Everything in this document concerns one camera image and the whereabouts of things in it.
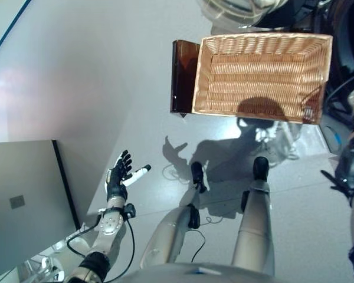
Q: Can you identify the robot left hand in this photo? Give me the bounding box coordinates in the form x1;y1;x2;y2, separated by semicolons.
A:
105;150;152;205

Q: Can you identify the grey front-load washing machine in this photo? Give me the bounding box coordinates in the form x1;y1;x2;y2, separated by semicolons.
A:
311;0;354;154

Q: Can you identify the silver robot left leg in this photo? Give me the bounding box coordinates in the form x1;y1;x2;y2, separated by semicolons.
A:
139;161;209;269

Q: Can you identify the silver robot leg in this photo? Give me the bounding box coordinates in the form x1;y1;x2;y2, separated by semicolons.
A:
231;156;276;277
139;161;209;269

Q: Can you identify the grey panel with black edge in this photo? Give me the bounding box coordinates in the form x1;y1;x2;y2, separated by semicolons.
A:
0;139;82;279

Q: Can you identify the small grey square plate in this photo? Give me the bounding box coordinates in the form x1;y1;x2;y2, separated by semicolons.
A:
9;194;26;210

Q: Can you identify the grey robot torso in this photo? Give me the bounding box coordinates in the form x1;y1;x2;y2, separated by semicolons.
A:
116;261;287;283

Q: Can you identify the glossy brown stool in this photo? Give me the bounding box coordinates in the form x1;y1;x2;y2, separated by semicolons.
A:
169;40;202;119

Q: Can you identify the silver robot right leg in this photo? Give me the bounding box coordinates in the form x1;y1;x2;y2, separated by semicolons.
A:
231;156;276;277

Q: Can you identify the rectangular wicker laundry basket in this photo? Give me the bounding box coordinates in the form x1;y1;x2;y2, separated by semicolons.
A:
191;32;334;125

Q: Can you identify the round glass washer door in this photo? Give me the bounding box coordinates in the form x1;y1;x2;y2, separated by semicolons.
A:
198;0;315;32

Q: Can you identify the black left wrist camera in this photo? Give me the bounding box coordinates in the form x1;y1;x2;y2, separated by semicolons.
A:
123;203;137;219

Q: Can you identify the thin black floor cable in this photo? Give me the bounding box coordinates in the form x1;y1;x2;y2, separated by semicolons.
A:
190;216;224;264

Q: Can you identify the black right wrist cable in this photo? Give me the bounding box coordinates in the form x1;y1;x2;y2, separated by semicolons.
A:
323;72;354;114

